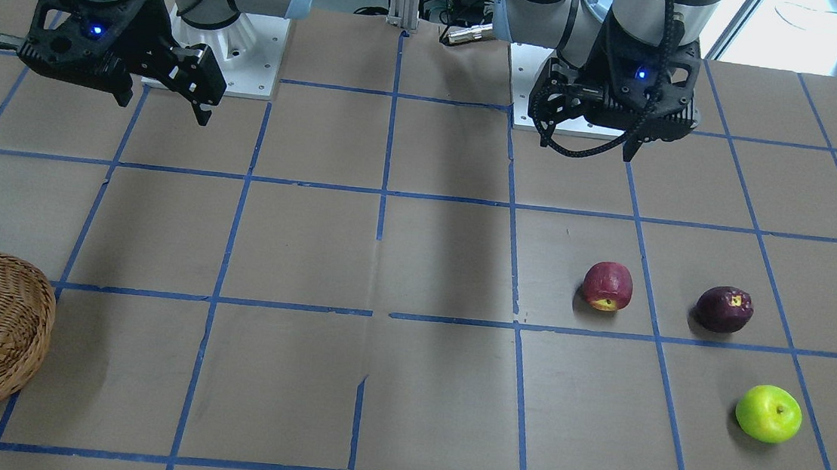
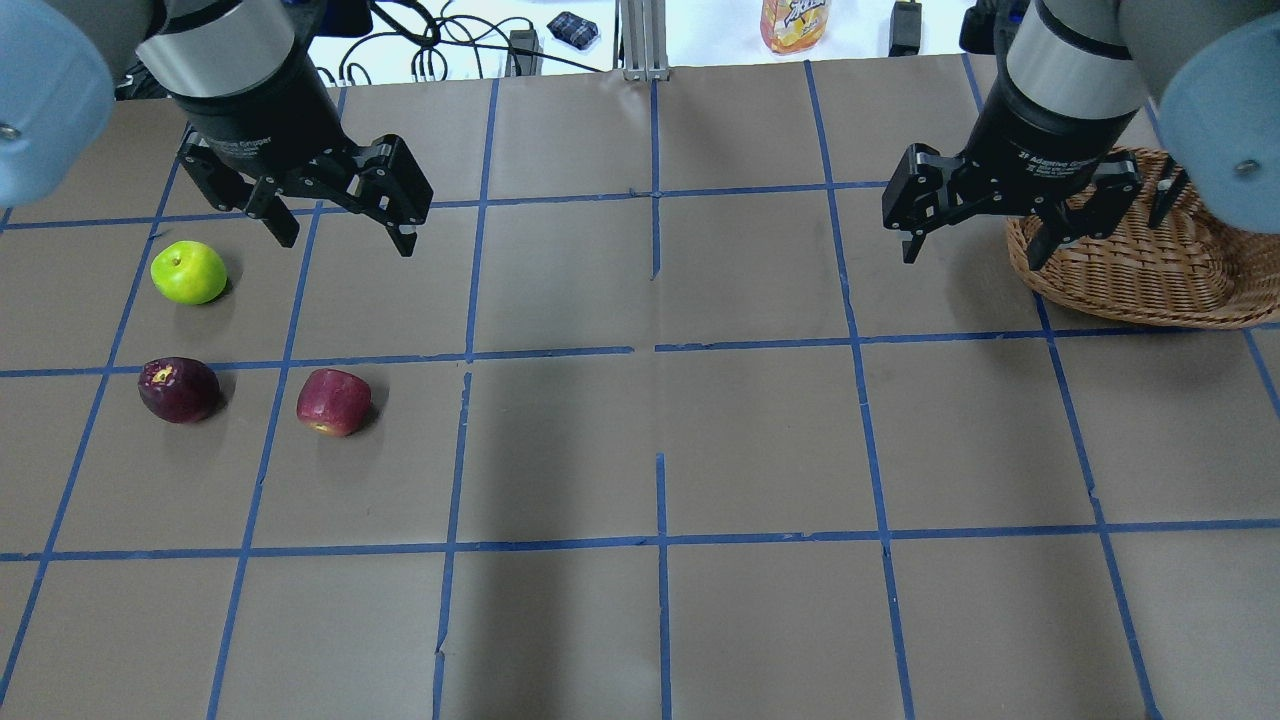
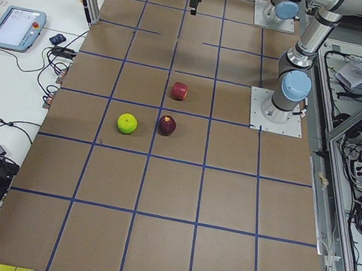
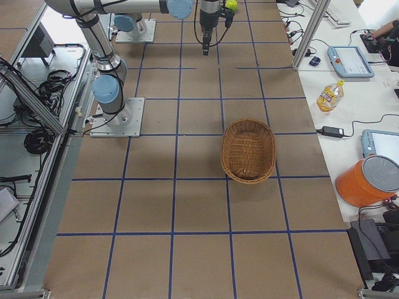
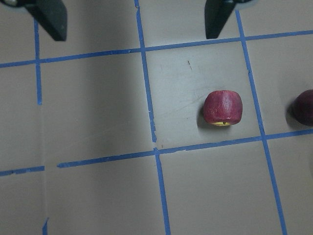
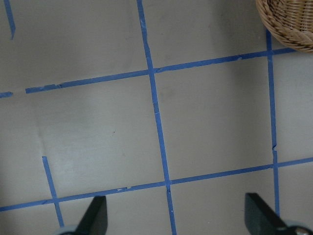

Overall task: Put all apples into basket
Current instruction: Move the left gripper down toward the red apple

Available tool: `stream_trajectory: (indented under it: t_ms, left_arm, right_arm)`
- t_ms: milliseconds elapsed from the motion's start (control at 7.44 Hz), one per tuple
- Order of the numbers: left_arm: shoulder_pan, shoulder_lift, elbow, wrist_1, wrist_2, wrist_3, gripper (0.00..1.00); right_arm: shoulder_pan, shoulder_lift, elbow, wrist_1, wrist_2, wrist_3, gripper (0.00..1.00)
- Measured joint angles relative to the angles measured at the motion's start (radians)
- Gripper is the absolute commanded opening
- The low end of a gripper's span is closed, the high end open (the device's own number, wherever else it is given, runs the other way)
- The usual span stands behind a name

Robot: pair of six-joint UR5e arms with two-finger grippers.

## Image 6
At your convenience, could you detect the woven wicker basket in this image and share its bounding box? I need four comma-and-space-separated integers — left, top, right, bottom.
255, 0, 313, 53

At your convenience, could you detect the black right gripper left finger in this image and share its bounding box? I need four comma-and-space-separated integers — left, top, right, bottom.
74, 196, 108, 235

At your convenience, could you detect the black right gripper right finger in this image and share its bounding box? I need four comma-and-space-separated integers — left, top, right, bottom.
245, 192, 313, 235

